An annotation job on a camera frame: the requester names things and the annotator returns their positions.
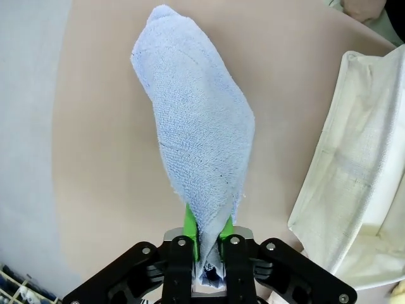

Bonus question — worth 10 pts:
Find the blue terry towel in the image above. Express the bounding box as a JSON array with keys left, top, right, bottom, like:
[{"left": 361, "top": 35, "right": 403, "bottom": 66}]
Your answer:
[{"left": 130, "top": 4, "right": 256, "bottom": 289}]

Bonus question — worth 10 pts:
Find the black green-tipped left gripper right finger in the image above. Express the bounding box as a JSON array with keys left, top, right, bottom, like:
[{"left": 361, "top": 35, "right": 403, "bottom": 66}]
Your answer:
[{"left": 218, "top": 215, "right": 358, "bottom": 304}]

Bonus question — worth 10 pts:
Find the white fabric storage bin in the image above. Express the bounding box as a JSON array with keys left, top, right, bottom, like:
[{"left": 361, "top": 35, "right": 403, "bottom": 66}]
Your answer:
[{"left": 287, "top": 44, "right": 405, "bottom": 275}]

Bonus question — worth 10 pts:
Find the person's right hand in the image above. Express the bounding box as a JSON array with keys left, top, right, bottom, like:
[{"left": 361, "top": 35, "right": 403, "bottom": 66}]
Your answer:
[{"left": 343, "top": 0, "right": 389, "bottom": 23}]

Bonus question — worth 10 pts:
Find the compartment box with small parts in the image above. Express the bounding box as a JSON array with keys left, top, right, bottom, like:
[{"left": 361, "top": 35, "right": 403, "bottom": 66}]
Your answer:
[{"left": 0, "top": 262, "right": 60, "bottom": 304}]

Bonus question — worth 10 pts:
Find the yellow terry towel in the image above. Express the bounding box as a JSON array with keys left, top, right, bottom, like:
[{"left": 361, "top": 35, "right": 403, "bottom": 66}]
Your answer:
[{"left": 388, "top": 278, "right": 405, "bottom": 304}]

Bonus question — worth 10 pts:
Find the person in black clothing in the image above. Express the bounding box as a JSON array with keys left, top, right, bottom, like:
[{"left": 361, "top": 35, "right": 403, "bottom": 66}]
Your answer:
[{"left": 376, "top": 0, "right": 405, "bottom": 47}]

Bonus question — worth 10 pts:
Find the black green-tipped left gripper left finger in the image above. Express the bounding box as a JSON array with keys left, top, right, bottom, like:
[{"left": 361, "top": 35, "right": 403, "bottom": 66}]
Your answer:
[{"left": 62, "top": 202, "right": 201, "bottom": 304}]

